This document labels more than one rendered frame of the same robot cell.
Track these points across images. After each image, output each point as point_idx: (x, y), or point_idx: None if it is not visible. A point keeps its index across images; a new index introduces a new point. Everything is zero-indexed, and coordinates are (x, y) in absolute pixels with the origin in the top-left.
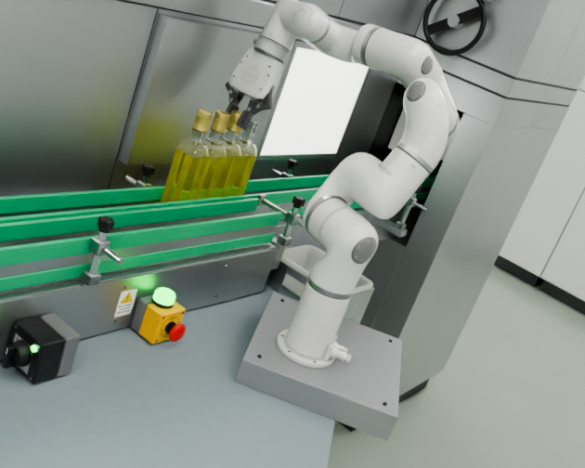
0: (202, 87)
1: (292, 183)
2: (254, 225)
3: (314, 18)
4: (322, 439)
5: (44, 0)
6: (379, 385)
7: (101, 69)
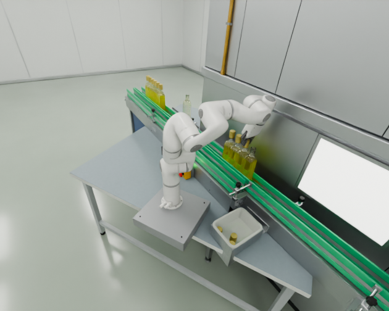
0: (261, 132)
1: (295, 207)
2: (223, 178)
3: (244, 99)
4: (137, 204)
5: (218, 86)
6: (150, 218)
7: None
